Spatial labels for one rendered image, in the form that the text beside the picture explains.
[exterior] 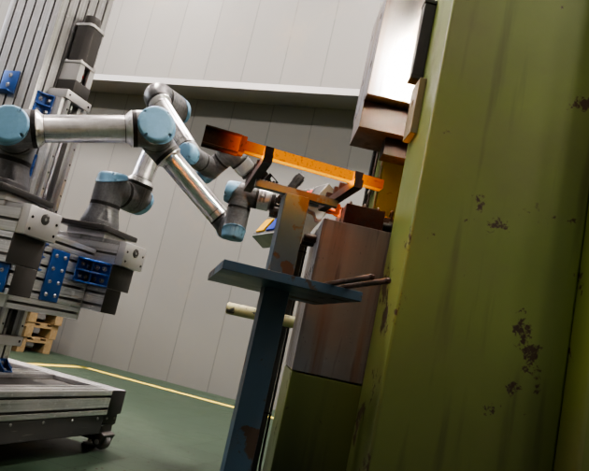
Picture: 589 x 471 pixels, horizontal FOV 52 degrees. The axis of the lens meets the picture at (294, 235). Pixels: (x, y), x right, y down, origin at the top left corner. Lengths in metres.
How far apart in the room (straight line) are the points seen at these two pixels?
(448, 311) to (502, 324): 0.14
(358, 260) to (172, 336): 3.83
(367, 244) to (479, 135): 0.44
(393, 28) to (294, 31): 3.86
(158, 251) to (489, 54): 4.35
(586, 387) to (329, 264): 0.72
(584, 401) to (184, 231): 4.46
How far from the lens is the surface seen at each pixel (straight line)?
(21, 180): 2.06
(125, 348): 5.68
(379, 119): 2.03
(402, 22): 2.13
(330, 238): 1.75
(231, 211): 1.95
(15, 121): 1.94
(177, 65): 6.29
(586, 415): 1.55
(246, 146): 1.33
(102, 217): 2.42
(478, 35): 1.75
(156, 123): 1.93
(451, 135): 1.61
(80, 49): 2.45
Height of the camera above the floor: 0.54
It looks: 10 degrees up
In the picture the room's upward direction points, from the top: 12 degrees clockwise
